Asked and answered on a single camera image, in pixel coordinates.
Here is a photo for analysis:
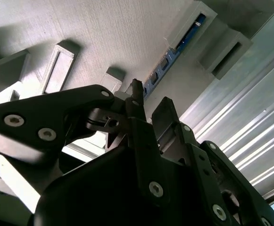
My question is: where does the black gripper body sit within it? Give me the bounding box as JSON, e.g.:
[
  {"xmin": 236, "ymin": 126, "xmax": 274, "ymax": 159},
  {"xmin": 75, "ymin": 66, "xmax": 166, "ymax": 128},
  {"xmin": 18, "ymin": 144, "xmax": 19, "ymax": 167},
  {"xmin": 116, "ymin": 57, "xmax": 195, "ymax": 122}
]
[{"xmin": 33, "ymin": 145, "xmax": 213, "ymax": 226}]

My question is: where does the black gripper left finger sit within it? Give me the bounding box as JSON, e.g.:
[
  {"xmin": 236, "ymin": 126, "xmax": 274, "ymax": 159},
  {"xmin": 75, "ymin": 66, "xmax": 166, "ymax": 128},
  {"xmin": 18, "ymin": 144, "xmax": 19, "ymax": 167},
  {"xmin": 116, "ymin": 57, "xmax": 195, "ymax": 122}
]
[{"xmin": 0, "ymin": 79, "xmax": 172, "ymax": 207}]

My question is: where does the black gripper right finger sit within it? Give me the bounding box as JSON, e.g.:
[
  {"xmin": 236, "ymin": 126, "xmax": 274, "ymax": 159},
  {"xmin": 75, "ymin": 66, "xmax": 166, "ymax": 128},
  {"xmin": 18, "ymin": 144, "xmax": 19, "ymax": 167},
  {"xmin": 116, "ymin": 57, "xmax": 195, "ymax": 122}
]
[{"xmin": 151, "ymin": 96, "xmax": 274, "ymax": 226}]

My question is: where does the blue RAM stick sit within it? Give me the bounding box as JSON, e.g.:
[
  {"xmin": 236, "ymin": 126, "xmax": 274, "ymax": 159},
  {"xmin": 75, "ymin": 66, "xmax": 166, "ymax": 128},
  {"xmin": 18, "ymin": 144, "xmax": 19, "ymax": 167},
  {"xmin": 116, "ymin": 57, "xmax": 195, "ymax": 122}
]
[{"xmin": 142, "ymin": 13, "xmax": 208, "ymax": 101}]

